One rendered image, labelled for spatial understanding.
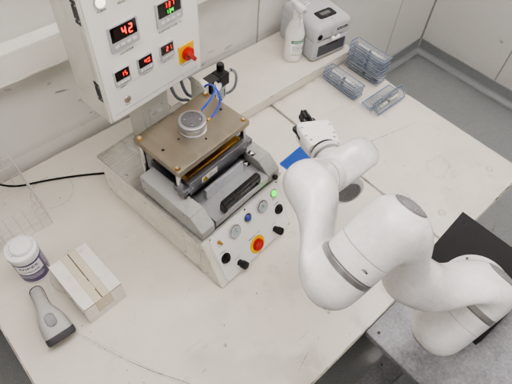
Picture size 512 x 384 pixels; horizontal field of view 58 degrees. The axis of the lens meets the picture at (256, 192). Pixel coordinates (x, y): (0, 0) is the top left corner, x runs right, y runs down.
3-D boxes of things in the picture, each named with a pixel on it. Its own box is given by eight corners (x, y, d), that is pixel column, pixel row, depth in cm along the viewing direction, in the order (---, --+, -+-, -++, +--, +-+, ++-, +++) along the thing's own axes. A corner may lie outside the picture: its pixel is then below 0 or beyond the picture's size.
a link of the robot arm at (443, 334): (507, 300, 110) (510, 317, 89) (448, 347, 115) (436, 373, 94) (468, 262, 114) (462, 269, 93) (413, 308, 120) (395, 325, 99)
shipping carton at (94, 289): (56, 280, 137) (46, 265, 130) (94, 254, 142) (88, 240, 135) (88, 326, 129) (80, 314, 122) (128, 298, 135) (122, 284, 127)
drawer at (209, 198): (146, 172, 140) (142, 155, 133) (199, 134, 150) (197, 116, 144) (216, 228, 129) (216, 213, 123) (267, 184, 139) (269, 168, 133)
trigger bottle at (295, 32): (279, 54, 199) (284, 1, 179) (294, 49, 202) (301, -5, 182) (290, 65, 195) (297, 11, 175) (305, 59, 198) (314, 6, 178)
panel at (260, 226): (227, 284, 138) (206, 240, 128) (289, 223, 152) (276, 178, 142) (231, 286, 137) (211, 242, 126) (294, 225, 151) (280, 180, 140)
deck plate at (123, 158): (97, 157, 143) (96, 155, 143) (179, 102, 160) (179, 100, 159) (200, 245, 127) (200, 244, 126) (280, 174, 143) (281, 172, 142)
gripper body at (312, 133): (346, 140, 121) (330, 115, 129) (310, 144, 119) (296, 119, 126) (340, 161, 126) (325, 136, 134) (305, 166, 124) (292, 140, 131)
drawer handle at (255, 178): (219, 209, 128) (219, 201, 125) (255, 179, 135) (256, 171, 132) (225, 214, 127) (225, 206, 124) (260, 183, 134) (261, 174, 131)
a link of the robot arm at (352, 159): (350, 126, 89) (365, 131, 118) (286, 175, 94) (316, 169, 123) (379, 162, 88) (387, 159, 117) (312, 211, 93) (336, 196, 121)
